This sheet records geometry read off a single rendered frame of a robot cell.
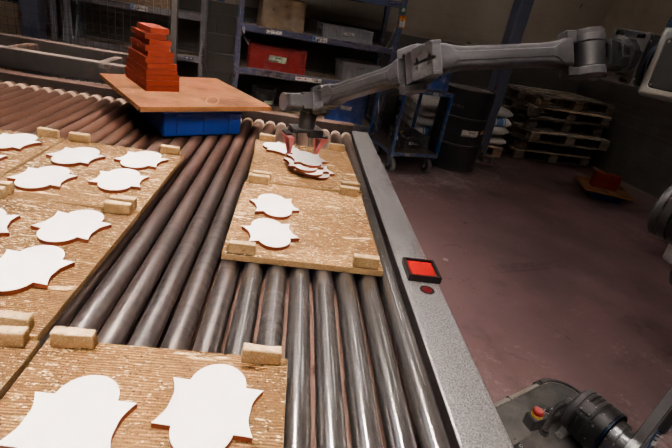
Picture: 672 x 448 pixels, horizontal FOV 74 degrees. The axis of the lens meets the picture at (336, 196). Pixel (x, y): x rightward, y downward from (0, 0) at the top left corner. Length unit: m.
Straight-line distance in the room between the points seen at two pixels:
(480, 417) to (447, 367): 0.10
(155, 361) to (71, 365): 0.11
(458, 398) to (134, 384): 0.48
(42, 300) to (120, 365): 0.20
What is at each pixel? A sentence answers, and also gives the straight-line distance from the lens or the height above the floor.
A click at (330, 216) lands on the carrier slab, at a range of 1.18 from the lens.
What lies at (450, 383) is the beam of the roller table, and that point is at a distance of 0.81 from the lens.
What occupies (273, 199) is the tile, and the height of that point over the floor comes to 0.95.
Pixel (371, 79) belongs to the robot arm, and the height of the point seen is 1.29.
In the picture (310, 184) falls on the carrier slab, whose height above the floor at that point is 0.94.
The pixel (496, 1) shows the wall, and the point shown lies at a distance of 6.75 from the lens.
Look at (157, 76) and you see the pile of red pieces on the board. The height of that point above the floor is 1.10.
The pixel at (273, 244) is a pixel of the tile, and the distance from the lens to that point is 0.99.
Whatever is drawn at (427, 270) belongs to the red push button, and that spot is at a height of 0.93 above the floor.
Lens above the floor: 1.44
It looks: 23 degrees down
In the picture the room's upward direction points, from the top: 11 degrees clockwise
